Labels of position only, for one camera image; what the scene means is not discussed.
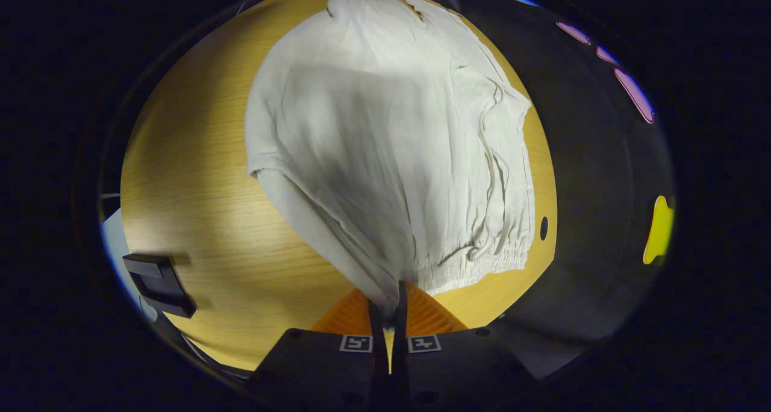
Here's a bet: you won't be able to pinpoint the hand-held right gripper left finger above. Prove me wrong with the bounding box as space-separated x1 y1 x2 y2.
247 287 391 412

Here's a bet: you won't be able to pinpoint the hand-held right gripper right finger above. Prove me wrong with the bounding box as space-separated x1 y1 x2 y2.
393 281 537 412

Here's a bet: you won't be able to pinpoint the white jeans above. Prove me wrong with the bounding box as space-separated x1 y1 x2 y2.
244 0 537 340

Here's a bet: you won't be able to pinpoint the black table bracket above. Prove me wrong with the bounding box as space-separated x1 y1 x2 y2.
122 254 198 319

